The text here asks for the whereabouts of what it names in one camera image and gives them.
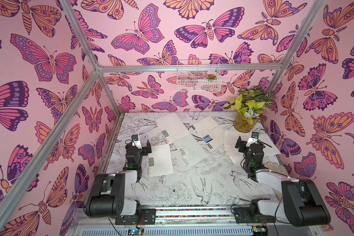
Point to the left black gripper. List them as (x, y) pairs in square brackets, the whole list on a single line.
[(143, 150)]

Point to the small clear-spiral notebook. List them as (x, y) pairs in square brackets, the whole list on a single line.
[(160, 161)]

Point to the CAMP spiral notebook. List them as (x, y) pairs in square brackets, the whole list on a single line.
[(210, 131)]

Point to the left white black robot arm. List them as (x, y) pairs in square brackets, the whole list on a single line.
[(107, 195)]

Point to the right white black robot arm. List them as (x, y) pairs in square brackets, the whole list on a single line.
[(301, 203)]

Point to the beige oven mitt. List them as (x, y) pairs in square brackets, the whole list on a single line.
[(276, 168)]

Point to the potted green plant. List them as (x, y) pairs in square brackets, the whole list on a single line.
[(250, 105)]

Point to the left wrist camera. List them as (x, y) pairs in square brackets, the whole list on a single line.
[(136, 141)]

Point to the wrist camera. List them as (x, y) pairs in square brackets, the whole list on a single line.
[(253, 138), (136, 141)]

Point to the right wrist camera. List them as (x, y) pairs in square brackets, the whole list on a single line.
[(253, 138)]

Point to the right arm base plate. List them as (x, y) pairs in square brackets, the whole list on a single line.
[(244, 215)]

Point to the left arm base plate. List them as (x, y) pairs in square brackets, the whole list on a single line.
[(145, 216)]

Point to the white wire basket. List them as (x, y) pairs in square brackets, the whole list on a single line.
[(199, 77)]

